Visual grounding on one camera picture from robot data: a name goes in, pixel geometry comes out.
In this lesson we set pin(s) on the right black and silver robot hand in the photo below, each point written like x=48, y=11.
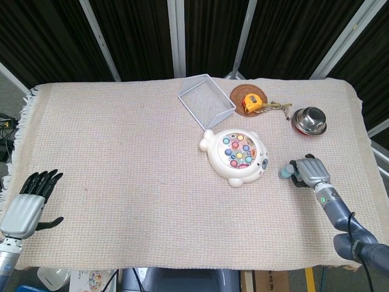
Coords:
x=313, y=171

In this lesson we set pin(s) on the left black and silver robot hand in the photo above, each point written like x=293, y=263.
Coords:
x=22, y=216

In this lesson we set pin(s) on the teal handheld cylinder tool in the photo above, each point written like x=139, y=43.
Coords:
x=285, y=171

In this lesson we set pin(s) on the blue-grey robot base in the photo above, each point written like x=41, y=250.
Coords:
x=182, y=280

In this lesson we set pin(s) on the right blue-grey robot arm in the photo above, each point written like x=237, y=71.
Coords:
x=337, y=213

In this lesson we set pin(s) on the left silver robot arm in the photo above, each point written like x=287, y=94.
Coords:
x=7, y=258

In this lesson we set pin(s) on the white seal toy game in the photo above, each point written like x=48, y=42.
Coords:
x=237, y=175

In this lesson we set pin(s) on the steel bowl with red base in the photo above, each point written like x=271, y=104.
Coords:
x=310, y=120

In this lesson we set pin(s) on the white plastic appliance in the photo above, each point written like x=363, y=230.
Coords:
x=53, y=278

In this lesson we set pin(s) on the dried straw twine bundle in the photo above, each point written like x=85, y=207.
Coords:
x=278, y=106

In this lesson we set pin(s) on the yellow tape measure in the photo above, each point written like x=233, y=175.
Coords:
x=253, y=103

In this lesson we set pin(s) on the printed toy packaging box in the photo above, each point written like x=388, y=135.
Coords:
x=91, y=280

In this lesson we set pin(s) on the beige woven tablecloth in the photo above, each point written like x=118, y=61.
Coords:
x=121, y=182

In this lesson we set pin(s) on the brown woven round coaster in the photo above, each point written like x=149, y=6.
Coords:
x=240, y=92

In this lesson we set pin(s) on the brown cardboard box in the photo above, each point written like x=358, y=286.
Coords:
x=270, y=281

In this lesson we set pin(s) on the black pleated curtain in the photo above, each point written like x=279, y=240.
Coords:
x=136, y=36

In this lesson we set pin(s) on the white metal frame post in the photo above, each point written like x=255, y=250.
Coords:
x=100, y=39
x=243, y=45
x=340, y=45
x=176, y=36

